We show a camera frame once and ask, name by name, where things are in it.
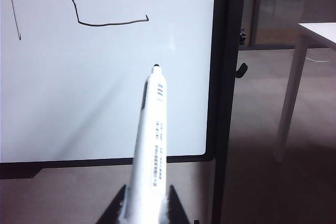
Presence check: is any white whiteboard with black frame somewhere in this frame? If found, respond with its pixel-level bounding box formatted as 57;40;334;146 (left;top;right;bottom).
0;0;219;180

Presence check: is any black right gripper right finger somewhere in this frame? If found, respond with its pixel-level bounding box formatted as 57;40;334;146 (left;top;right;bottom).
159;184;193;224

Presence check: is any white table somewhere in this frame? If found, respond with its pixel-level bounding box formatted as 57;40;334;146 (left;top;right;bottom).
272;21;336;164

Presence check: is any black stand knob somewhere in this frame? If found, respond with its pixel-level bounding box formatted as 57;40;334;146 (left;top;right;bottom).
239;27;248;46

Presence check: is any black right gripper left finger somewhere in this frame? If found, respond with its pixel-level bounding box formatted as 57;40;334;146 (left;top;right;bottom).
95;184;129;224

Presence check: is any white marker pen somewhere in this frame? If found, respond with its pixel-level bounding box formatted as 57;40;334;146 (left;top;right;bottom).
122;63;169;224

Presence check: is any thin white cable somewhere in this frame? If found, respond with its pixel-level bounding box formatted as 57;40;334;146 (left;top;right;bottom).
306;55;330;63

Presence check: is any black stand hook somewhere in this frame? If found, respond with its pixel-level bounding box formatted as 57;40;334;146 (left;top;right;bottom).
234;62;249;80

